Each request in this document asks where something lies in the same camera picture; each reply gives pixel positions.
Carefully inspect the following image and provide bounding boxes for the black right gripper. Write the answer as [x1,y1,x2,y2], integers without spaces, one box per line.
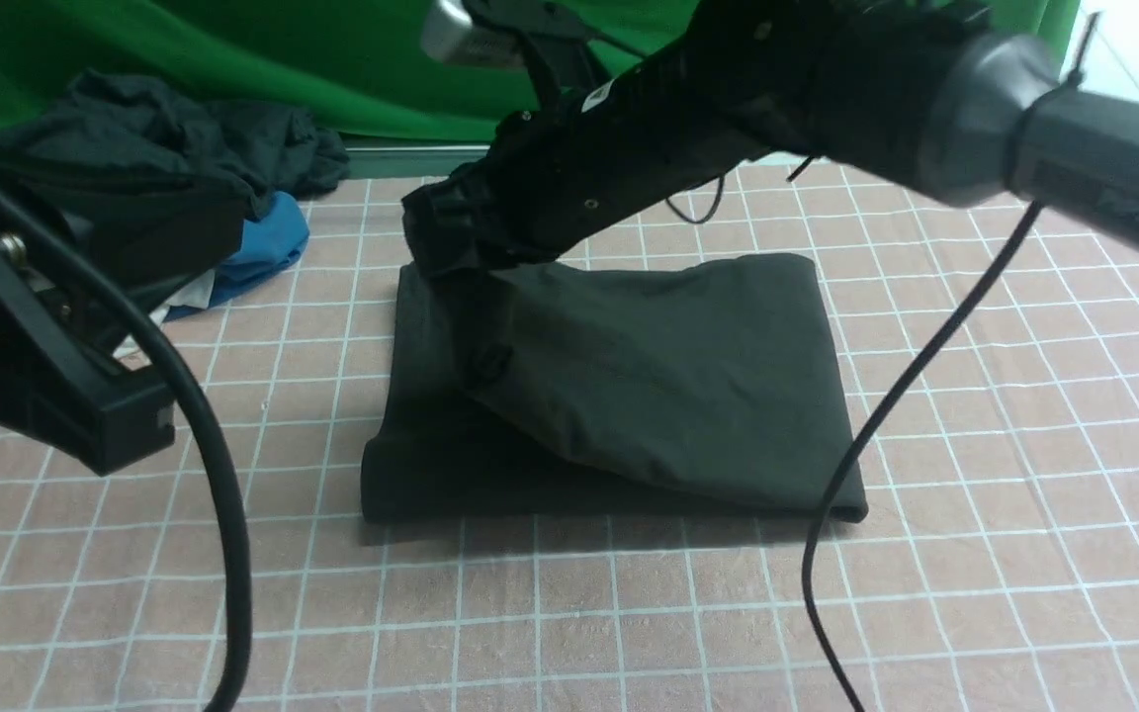
[399,40,778,388]

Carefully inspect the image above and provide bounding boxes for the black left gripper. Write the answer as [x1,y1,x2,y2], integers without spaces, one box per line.
[0,149,244,478]

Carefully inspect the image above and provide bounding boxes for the dark gray long-sleeve top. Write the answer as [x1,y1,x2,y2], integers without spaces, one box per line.
[360,253,853,523]

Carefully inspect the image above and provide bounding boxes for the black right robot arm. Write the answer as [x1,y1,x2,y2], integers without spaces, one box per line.
[402,1,1139,380]

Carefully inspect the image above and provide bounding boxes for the crumpled white garment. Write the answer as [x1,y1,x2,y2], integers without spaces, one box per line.
[149,270,216,327]

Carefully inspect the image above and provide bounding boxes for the dark green metal bar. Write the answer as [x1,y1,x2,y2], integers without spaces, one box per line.
[345,145,487,179]

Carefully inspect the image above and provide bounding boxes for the crumpled black garment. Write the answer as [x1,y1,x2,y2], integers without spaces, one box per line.
[0,69,349,221]

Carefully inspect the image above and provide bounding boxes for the green backdrop cloth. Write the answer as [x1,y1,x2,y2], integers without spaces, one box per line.
[0,1,1062,161]

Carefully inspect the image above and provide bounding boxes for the crumpled blue garment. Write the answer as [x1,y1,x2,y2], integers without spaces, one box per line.
[208,191,310,310]

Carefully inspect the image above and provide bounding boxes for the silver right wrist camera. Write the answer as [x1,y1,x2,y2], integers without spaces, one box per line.
[419,0,611,111]

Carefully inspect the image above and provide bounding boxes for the black camera cable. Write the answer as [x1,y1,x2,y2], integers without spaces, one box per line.
[0,138,254,712]
[663,153,1044,712]

